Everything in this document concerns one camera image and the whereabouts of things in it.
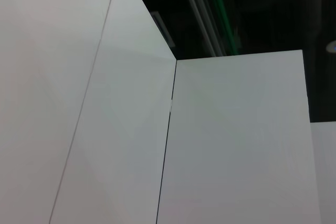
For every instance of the white metal rail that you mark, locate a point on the white metal rail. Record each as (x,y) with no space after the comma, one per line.
(198,11)

